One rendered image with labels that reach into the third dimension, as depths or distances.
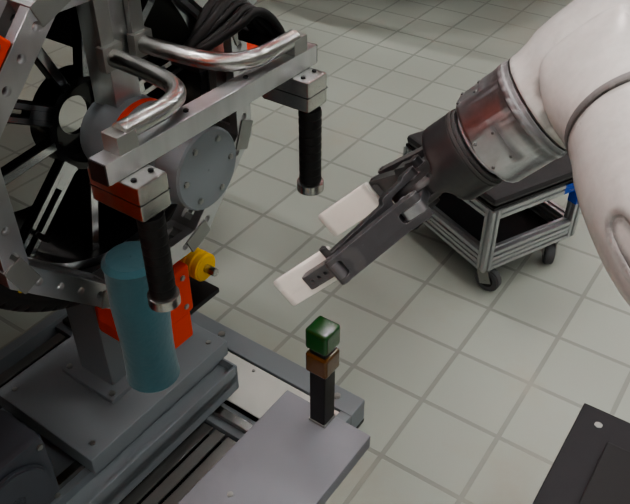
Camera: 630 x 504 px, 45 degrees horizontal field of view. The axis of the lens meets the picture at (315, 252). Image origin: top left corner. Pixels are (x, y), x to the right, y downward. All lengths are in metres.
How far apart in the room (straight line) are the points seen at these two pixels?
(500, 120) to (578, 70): 0.08
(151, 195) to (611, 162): 0.57
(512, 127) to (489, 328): 1.53
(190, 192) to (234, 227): 1.34
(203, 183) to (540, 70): 0.63
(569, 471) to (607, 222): 1.00
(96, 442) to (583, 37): 1.25
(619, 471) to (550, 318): 0.80
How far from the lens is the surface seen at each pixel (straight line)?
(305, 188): 1.22
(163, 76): 1.02
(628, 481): 1.47
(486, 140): 0.62
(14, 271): 1.13
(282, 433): 1.25
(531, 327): 2.15
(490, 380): 1.98
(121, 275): 1.12
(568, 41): 0.59
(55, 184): 1.27
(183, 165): 1.07
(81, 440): 1.60
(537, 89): 0.60
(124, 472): 1.61
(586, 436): 1.52
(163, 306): 1.02
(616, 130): 0.52
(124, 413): 1.62
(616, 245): 0.49
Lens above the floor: 1.44
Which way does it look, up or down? 38 degrees down
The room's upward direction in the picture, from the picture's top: straight up
